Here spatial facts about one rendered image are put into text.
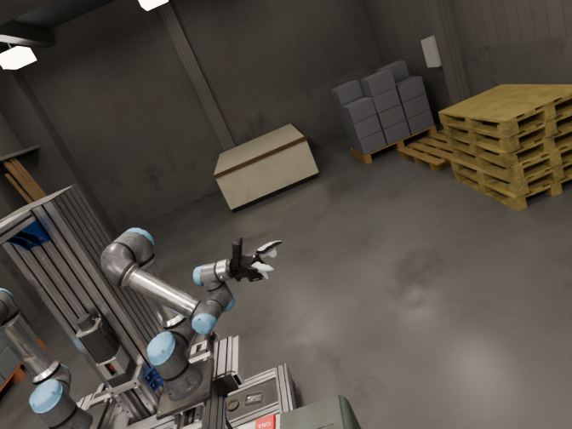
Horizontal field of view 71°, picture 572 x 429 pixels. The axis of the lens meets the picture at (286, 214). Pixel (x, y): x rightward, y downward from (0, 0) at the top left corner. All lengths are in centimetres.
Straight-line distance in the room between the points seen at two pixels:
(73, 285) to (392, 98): 624
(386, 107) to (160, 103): 508
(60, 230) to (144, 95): 821
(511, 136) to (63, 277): 371
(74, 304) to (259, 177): 586
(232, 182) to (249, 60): 325
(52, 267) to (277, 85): 825
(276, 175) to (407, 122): 249
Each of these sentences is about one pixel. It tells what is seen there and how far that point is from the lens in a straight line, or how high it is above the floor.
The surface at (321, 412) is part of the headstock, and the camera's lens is 126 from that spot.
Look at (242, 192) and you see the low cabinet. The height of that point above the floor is 31.
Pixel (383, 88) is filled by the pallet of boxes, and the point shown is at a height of 110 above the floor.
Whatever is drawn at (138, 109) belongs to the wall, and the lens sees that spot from 987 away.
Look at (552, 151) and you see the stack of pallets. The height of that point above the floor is 46.
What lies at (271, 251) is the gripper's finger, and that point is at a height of 156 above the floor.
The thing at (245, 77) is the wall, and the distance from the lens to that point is 956.
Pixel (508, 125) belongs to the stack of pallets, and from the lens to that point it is 418.
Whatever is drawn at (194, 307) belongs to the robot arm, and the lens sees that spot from 147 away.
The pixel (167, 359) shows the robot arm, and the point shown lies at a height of 134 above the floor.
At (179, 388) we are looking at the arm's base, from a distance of 173.
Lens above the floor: 215
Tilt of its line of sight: 20 degrees down
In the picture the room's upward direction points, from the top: 24 degrees counter-clockwise
